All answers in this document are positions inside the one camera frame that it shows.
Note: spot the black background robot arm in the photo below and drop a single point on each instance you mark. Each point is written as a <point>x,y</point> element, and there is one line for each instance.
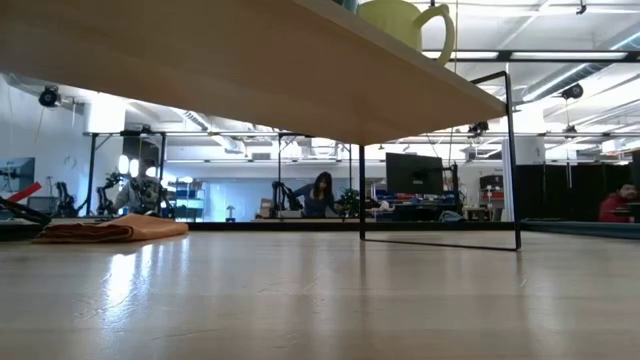
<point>282,196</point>

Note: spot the green potted plant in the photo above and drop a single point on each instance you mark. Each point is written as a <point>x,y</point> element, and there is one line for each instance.
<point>349,200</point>

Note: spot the folded orange cloth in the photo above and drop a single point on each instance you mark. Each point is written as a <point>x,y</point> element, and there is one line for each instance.
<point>130,229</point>

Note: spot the teal ceramic mug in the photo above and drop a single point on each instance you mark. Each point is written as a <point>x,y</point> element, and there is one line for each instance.
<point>350,4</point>

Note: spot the black partition panel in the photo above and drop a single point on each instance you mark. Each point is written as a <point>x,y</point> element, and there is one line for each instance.
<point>565,195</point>

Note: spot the black metal workstation frame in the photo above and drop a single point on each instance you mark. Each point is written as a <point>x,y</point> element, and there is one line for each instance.
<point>90,170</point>

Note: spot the black slanted bar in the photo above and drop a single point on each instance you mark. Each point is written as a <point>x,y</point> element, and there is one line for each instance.
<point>20,212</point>

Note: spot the wall-mounted screen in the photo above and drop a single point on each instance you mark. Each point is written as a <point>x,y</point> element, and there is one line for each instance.
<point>17,172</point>

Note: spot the light wooden shelf board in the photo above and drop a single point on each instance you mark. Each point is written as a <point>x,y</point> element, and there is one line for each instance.
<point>250,65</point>

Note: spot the person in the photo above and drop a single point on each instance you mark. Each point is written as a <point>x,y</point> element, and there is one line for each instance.
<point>612,207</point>
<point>129,195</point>
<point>315,202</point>

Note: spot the small desk lamp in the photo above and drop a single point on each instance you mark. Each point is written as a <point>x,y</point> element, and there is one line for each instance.
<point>230,210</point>

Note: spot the black computer monitor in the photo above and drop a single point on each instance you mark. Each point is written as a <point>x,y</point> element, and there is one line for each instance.
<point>412,175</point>

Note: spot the black metal shelf leg frame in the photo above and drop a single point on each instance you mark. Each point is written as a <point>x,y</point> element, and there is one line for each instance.
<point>361,200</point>

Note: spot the red stick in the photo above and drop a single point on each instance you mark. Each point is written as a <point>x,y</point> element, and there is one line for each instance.
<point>25,192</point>

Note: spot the pale yellow-green ceramic mug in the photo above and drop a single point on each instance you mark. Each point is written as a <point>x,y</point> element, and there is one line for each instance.
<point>390,17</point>

